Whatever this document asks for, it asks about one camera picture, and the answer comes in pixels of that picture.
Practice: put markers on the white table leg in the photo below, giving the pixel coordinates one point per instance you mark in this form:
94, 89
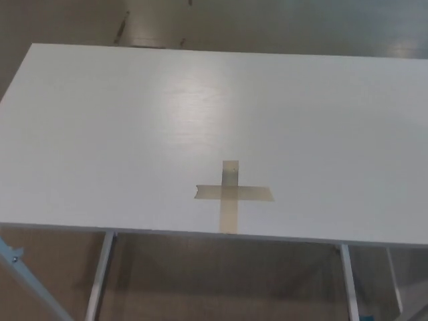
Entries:
100, 277
394, 281
349, 284

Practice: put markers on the blue floor tape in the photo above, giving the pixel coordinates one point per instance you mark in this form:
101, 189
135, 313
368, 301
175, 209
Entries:
368, 317

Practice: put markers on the light blue metal frame bar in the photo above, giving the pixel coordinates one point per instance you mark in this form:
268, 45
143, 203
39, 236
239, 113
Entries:
20, 271

